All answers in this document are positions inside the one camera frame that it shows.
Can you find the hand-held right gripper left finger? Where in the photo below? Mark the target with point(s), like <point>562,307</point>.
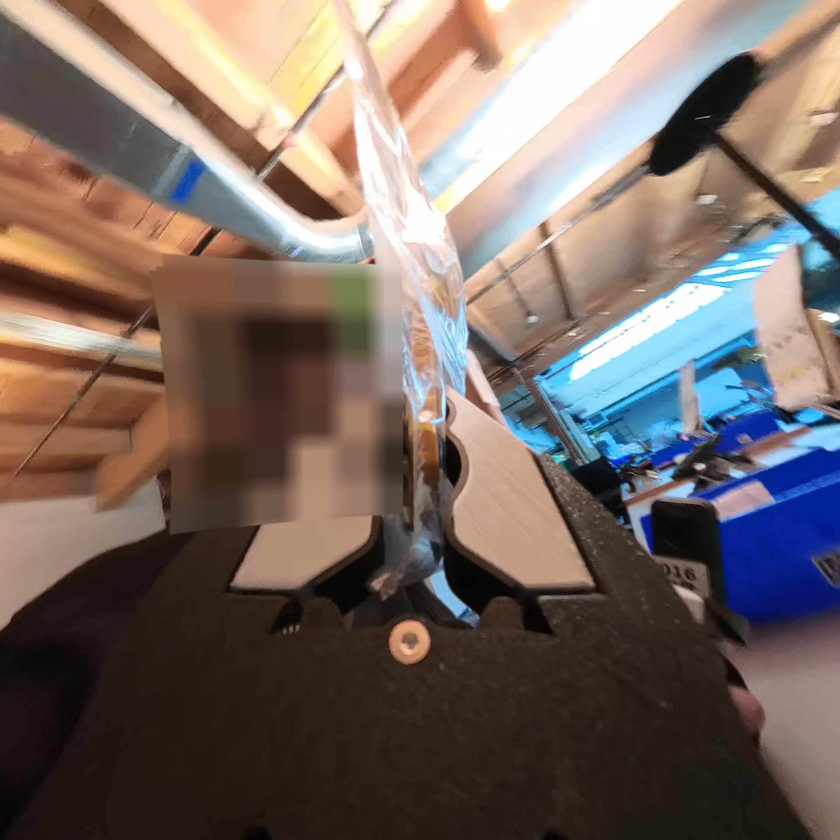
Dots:
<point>295,551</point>

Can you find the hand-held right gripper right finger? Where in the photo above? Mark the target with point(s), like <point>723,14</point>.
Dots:
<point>518,518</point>

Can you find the blue plastic bin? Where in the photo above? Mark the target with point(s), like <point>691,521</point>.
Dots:
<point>774,558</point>

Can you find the clear bag of yellow beams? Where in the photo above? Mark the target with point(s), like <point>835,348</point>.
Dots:
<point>407,229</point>

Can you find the black round disc on arm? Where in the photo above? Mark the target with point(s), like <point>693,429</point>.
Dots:
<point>709,111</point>

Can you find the person's left hand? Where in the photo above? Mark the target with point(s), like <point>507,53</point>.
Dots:
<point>748,712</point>

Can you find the silver round spiral duct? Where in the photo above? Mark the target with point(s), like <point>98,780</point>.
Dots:
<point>98,111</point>

